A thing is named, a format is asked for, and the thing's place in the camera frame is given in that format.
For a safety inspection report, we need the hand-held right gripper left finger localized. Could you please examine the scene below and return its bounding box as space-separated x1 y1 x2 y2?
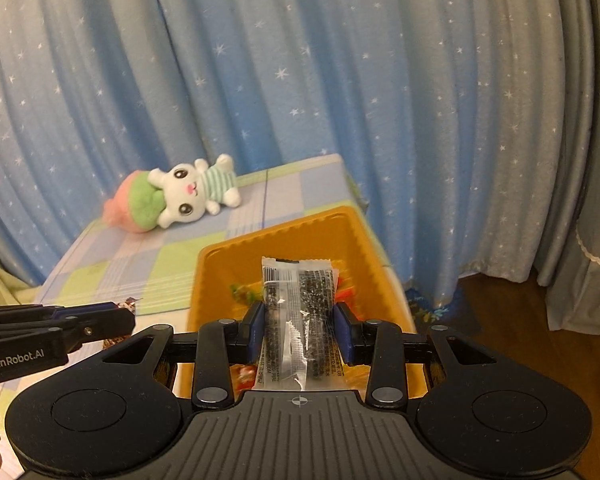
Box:
100 301 267 408

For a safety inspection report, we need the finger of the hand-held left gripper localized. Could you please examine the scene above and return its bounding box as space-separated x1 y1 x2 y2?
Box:
0 302 121 323
0 307 135 355

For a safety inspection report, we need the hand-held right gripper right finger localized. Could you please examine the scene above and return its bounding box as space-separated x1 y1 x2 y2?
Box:
331 301 502 408

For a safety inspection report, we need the red brown candy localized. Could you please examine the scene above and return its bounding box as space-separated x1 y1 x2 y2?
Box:
102 296 143 351

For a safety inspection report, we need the long dark green snack packet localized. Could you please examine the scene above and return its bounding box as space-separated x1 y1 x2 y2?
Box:
229 283 263 307

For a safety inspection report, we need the grey clear twin snack packet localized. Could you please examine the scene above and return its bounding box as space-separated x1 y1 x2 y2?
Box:
256 256 343 392

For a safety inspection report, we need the orange plastic tray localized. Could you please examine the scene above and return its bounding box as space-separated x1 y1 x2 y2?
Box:
172 205 428 401

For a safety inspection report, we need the light green cloth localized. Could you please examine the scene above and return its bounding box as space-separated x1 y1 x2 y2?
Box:
0 260 46 308

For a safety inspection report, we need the rabbit carrot plush toy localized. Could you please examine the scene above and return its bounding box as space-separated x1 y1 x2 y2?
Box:
102 154 243 233

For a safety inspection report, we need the plaid tablecloth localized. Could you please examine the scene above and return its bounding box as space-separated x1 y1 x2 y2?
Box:
32 154 416 361

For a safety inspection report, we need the blue star curtain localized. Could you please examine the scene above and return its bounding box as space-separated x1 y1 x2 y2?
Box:
0 0 581 306

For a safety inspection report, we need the grey lace-trimmed curtain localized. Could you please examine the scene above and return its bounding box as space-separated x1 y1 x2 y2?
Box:
537 0 600 333

